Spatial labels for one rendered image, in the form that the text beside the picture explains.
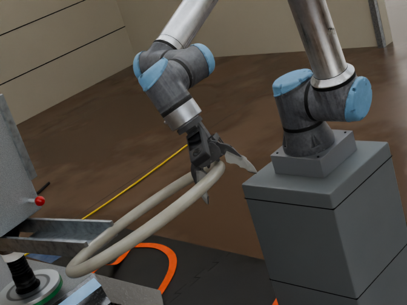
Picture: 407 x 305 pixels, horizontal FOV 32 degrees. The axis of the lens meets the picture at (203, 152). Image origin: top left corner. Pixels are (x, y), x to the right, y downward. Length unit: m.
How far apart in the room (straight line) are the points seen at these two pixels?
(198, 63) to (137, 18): 7.27
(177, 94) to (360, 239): 1.06
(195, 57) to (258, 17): 5.89
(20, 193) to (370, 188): 1.20
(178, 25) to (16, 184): 0.72
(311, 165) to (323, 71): 0.36
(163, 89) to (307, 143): 0.89
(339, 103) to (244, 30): 5.57
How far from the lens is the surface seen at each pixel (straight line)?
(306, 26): 2.25
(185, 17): 1.99
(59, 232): 2.22
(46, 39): 8.59
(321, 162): 2.46
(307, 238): 2.54
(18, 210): 2.26
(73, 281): 2.47
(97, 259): 1.64
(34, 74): 8.48
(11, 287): 2.49
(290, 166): 2.55
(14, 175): 2.24
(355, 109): 2.33
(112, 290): 2.48
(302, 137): 2.49
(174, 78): 1.73
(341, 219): 2.44
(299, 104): 2.42
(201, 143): 1.68
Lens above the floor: 1.90
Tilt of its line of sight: 20 degrees down
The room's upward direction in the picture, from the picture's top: 18 degrees counter-clockwise
